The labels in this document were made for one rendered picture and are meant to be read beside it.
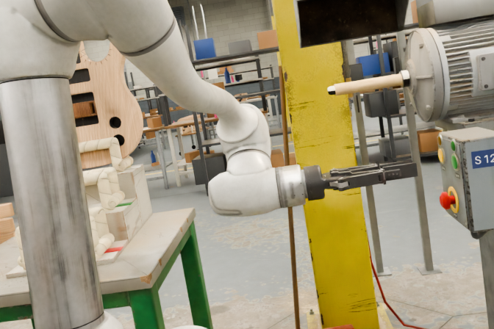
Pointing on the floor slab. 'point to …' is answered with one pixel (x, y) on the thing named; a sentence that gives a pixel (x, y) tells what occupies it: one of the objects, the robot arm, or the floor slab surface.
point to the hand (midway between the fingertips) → (398, 170)
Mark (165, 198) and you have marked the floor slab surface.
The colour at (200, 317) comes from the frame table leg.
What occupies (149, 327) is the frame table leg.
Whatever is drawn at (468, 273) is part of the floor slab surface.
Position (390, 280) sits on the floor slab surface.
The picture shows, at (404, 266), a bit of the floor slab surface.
